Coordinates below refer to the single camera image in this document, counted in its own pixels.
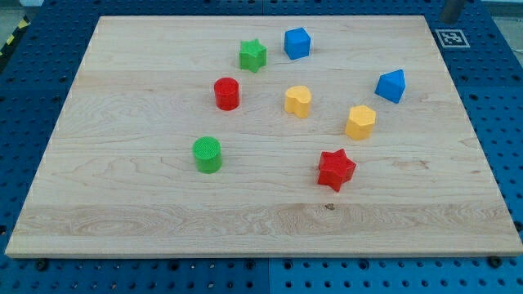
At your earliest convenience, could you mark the red star block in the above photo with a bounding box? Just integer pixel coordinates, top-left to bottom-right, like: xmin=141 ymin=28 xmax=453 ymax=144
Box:
xmin=317 ymin=149 xmax=357 ymax=192

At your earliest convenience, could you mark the green star block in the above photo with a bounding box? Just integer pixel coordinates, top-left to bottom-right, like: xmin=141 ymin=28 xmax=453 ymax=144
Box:
xmin=239 ymin=39 xmax=266 ymax=73

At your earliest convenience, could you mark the green cylinder block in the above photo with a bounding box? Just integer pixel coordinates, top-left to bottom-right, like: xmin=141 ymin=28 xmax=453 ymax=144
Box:
xmin=192 ymin=136 xmax=222 ymax=174

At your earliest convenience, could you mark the yellow heart block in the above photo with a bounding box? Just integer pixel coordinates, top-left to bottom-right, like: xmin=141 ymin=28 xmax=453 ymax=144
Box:
xmin=284 ymin=86 xmax=312 ymax=118

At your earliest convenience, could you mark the red cylinder block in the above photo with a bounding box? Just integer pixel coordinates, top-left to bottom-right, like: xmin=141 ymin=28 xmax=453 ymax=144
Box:
xmin=213 ymin=77 xmax=239 ymax=111

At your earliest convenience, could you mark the light wooden board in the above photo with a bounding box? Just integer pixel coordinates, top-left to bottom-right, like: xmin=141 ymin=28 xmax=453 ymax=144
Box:
xmin=6 ymin=16 xmax=522 ymax=258

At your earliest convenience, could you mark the yellow hexagon block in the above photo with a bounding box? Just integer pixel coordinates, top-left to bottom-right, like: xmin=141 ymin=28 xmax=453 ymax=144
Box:
xmin=345 ymin=105 xmax=377 ymax=140

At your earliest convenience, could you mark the blue cube block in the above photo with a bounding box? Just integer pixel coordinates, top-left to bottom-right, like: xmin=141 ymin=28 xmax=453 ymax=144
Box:
xmin=284 ymin=27 xmax=311 ymax=60

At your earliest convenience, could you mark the blue triangular prism block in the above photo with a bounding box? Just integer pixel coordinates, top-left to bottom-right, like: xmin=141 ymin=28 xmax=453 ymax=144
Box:
xmin=374 ymin=69 xmax=406 ymax=104

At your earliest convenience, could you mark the white fiducial marker tag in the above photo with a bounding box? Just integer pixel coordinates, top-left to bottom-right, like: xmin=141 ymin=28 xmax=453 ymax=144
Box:
xmin=435 ymin=29 xmax=470 ymax=48

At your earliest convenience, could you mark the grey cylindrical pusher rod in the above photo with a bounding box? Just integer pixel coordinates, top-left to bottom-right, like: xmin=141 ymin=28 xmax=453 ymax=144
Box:
xmin=439 ymin=0 xmax=466 ymax=25

